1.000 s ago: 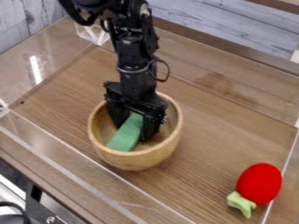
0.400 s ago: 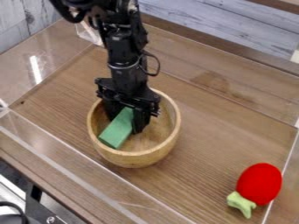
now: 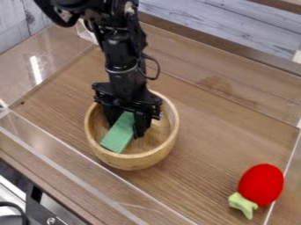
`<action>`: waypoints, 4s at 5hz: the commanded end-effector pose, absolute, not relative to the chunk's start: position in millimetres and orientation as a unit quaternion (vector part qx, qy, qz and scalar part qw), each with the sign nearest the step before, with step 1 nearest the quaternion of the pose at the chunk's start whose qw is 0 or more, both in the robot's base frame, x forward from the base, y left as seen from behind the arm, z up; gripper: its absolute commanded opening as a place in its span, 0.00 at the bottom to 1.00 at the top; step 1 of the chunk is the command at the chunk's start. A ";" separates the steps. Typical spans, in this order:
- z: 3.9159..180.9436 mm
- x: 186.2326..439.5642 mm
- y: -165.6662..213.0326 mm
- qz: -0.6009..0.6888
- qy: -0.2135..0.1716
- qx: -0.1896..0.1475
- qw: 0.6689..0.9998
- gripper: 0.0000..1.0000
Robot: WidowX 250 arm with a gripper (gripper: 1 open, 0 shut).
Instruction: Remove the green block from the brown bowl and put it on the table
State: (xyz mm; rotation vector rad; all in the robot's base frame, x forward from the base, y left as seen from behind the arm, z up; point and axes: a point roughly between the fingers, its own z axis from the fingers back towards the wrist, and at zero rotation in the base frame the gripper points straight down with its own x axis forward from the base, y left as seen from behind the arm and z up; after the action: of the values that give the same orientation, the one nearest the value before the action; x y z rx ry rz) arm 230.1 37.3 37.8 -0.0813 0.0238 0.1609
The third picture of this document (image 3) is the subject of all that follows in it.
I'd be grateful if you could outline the clear acrylic corner bracket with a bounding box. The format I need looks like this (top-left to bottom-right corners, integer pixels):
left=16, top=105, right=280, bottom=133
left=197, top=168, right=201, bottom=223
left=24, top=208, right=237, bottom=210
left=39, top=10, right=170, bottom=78
left=76, top=19, right=98, bottom=44

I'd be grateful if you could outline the clear acrylic fence panel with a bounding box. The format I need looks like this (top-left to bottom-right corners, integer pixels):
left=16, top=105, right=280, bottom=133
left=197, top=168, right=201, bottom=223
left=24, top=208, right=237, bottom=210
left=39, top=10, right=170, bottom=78
left=0, top=99, right=196, bottom=225

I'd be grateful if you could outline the red plush radish toy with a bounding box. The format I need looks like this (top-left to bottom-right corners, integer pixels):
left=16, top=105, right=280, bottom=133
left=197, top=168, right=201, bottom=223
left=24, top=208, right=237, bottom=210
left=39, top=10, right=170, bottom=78
left=229, top=163, right=285, bottom=220

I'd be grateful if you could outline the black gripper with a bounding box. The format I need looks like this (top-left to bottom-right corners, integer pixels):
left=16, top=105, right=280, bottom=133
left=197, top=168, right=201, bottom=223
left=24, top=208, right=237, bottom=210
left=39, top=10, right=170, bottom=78
left=93, top=69, right=162, bottom=138

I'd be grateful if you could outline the green rectangular block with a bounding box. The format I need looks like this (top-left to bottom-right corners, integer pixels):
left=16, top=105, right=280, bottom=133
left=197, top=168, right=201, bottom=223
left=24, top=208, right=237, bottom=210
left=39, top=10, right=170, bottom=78
left=101, top=112, right=134, bottom=154

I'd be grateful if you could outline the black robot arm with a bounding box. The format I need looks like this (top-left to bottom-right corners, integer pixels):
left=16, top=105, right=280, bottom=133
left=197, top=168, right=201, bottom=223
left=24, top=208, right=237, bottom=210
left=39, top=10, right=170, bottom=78
left=34, top=0, right=162, bottom=137

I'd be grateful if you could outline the brown wooden bowl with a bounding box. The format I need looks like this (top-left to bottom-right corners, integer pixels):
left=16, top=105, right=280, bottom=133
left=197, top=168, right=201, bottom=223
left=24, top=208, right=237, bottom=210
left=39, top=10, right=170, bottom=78
left=83, top=91, right=179, bottom=171

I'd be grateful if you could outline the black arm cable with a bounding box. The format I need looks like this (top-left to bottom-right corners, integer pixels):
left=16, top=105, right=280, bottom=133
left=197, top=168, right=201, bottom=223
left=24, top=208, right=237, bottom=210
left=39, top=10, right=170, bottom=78
left=137, top=53, right=162, bottom=81

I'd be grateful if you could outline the black metal table frame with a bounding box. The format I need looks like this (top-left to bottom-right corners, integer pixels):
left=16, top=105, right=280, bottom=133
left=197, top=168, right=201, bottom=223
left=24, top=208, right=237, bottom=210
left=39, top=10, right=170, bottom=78
left=0, top=168, right=72, bottom=225

